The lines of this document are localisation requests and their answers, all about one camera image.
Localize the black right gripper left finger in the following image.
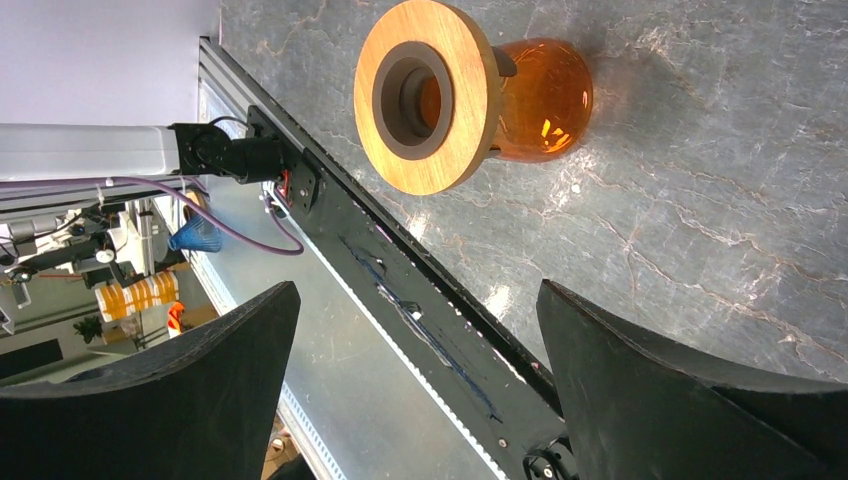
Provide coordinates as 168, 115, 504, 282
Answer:
1, 282, 300, 479

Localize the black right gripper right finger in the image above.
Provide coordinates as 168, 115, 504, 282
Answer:
536, 280, 847, 479

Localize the orange glass carafe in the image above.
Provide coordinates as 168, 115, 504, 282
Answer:
485, 39, 592, 163

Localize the wooden ring dripper holder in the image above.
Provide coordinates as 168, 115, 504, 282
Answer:
354, 1, 501, 195

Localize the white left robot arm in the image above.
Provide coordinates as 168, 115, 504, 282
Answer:
1, 123, 287, 188

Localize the blue plastic dripper cone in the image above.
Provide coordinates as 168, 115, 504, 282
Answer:
167, 215, 223, 253

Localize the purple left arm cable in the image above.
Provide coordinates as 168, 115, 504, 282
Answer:
0, 176, 306, 257

